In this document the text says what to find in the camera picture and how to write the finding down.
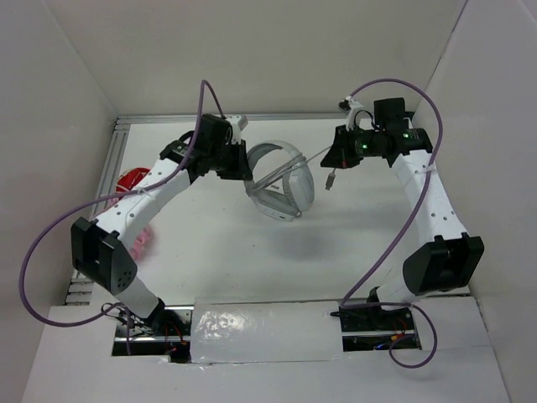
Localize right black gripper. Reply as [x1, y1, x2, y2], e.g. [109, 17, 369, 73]
[321, 122, 386, 168]

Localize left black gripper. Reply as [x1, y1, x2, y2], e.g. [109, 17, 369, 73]
[209, 139, 252, 181]

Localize grey headphone cable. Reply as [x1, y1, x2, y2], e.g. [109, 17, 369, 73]
[247, 144, 337, 198]

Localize white grey headphones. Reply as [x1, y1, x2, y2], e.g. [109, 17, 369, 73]
[244, 140, 315, 222]

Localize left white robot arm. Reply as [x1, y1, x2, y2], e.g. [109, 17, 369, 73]
[70, 114, 253, 335]

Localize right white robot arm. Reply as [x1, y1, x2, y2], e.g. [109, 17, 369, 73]
[321, 97, 485, 329]

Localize red headphones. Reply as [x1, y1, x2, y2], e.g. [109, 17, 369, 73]
[115, 167, 149, 193]

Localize pink headphones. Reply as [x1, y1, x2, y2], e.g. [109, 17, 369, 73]
[104, 196, 154, 261]

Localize white glossy cover panel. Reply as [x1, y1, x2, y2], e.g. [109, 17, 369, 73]
[190, 301, 343, 364]

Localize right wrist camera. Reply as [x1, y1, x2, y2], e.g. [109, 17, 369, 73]
[338, 96, 373, 131]

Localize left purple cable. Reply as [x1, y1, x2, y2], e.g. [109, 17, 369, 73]
[18, 79, 227, 358]

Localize purple cable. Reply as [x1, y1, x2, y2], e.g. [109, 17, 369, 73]
[340, 76, 445, 369]
[18, 79, 227, 358]

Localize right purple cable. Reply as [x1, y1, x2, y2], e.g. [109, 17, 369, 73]
[340, 76, 445, 369]

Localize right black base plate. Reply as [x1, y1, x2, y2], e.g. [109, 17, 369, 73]
[329, 306, 415, 336]

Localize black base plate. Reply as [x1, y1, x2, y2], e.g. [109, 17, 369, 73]
[329, 306, 415, 336]
[112, 307, 193, 340]

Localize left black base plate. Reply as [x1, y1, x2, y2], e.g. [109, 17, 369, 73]
[112, 307, 193, 340]

